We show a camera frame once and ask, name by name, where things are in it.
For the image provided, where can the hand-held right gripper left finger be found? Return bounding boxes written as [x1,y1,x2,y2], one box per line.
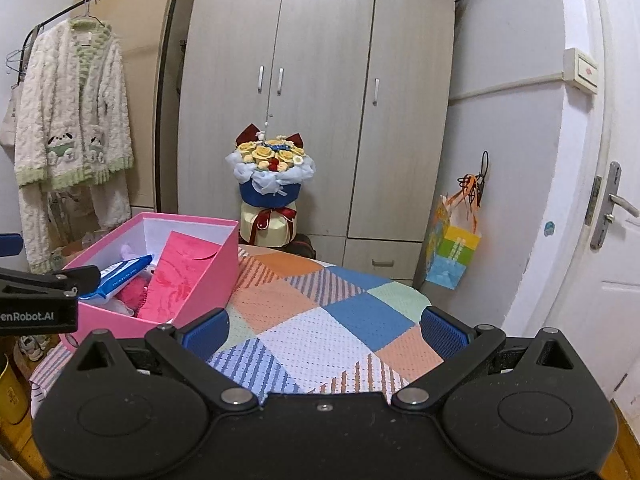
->
[70,308,261,413]

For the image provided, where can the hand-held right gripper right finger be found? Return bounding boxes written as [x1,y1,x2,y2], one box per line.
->
[390,305,583,413]

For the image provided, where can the pink cardboard box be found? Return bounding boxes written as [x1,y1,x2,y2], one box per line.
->
[60,212,240,349]

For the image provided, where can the blue wet wipes packet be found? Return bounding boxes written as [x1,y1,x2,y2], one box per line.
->
[80,255,154,301]

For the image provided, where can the red paper envelope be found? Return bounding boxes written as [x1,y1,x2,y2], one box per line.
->
[136,230,221,324]

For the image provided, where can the cream fluffy pants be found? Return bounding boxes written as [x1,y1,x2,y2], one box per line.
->
[19,170,132,274]

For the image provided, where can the colourful paper gift bag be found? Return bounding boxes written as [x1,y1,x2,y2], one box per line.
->
[425,195,482,291]

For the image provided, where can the yellow bin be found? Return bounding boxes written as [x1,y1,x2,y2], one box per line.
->
[0,355,31,429]

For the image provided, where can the patchwork tablecloth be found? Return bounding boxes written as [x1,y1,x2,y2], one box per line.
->
[30,245,447,419]

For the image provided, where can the beige tote bag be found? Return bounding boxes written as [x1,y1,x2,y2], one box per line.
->
[0,85,24,164]

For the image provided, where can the dark stool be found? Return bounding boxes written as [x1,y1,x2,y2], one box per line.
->
[284,233,319,260]

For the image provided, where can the cream fluffy cardigan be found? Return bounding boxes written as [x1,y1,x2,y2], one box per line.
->
[14,17,135,192]

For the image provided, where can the flower bouquet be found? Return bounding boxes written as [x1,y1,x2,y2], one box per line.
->
[225,122,317,247]

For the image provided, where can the white door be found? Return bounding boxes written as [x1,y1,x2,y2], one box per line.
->
[500,0,640,403]

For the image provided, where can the black clothes rack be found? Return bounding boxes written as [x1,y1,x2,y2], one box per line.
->
[25,0,181,212]

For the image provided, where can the light wooden board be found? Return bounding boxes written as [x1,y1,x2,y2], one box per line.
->
[75,0,197,211]

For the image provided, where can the beige wardrobe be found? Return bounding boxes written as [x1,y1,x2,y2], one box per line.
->
[177,0,457,282]

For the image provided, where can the wall hook with hair ties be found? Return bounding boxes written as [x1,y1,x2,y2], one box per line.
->
[457,151,491,207]

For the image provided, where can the wire clothes hanger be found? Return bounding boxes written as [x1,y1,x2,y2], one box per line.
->
[65,0,114,29]
[5,47,29,81]

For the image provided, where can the metal door handle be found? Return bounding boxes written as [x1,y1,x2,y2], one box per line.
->
[590,161,640,251]

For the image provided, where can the beige wall switch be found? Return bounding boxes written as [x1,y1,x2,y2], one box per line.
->
[563,47,600,94]

